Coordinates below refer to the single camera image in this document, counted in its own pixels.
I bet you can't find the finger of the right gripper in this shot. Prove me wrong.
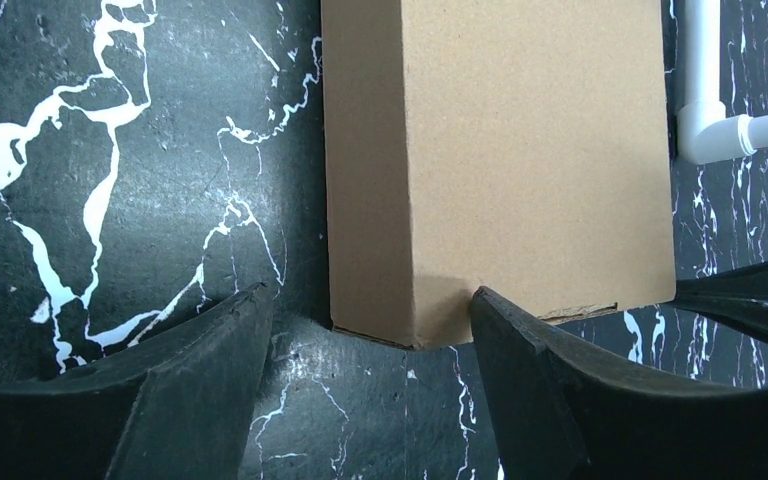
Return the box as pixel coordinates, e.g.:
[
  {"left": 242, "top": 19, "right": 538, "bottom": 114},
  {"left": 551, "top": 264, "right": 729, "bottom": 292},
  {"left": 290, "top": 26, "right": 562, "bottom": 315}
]
[{"left": 668, "top": 261, "right": 768, "bottom": 344}]

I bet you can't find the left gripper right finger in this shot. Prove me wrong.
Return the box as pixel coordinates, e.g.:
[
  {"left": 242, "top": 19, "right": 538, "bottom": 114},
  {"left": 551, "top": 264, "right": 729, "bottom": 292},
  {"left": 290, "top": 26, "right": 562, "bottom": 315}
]
[{"left": 470, "top": 287, "right": 768, "bottom": 479}]

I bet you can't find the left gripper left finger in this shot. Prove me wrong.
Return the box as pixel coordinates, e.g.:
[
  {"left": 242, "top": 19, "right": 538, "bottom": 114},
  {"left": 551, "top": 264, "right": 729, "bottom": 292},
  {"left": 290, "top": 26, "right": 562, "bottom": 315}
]
[{"left": 0, "top": 283, "right": 273, "bottom": 479}]

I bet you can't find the brown cardboard box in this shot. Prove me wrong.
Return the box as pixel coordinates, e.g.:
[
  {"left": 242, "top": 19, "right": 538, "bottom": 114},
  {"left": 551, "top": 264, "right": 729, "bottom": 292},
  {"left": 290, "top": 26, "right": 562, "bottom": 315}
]
[{"left": 321, "top": 0, "right": 676, "bottom": 350}]

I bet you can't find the white PVC pipe frame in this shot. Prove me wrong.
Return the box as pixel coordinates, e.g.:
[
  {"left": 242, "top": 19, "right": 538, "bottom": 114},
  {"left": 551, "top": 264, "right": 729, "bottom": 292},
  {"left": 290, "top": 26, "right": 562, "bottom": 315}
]
[{"left": 676, "top": 0, "right": 768, "bottom": 165}]

